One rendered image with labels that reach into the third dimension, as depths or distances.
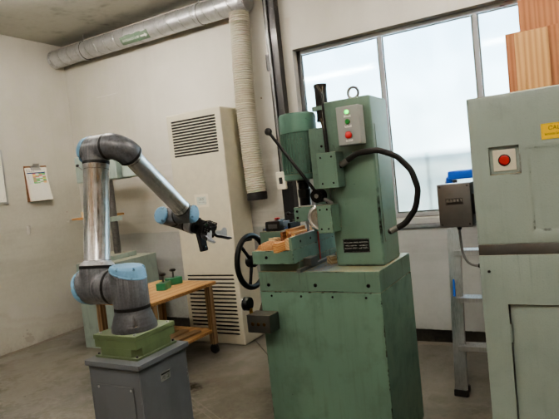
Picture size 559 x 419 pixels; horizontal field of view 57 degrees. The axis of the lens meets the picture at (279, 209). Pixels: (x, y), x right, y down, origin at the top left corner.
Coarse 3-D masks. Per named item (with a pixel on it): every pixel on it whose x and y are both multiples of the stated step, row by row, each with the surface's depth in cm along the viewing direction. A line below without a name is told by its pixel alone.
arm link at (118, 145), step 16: (112, 144) 221; (128, 144) 224; (128, 160) 225; (144, 160) 232; (144, 176) 236; (160, 176) 242; (160, 192) 246; (176, 192) 254; (176, 208) 256; (192, 208) 263
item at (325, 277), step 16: (400, 256) 237; (272, 272) 232; (288, 272) 228; (304, 272) 224; (320, 272) 220; (336, 272) 216; (352, 272) 213; (368, 272) 209; (384, 272) 213; (400, 272) 231; (272, 288) 233; (288, 288) 229; (304, 288) 225; (320, 288) 221; (336, 288) 217; (352, 288) 213; (368, 288) 210; (384, 288) 212
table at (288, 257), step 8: (320, 240) 246; (328, 240) 254; (304, 248) 232; (312, 248) 238; (320, 248) 246; (328, 248) 253; (256, 256) 231; (264, 256) 229; (272, 256) 227; (280, 256) 225; (288, 256) 223; (296, 256) 224; (304, 256) 231
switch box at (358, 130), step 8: (336, 112) 215; (352, 112) 211; (360, 112) 212; (344, 120) 213; (352, 120) 211; (360, 120) 211; (344, 128) 213; (352, 128) 212; (360, 128) 211; (344, 136) 214; (352, 136) 212; (360, 136) 210; (344, 144) 214; (352, 144) 213
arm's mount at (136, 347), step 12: (168, 324) 221; (96, 336) 214; (108, 336) 211; (120, 336) 208; (132, 336) 206; (144, 336) 208; (156, 336) 215; (168, 336) 221; (108, 348) 212; (120, 348) 209; (132, 348) 205; (144, 348) 208; (156, 348) 214; (132, 360) 206
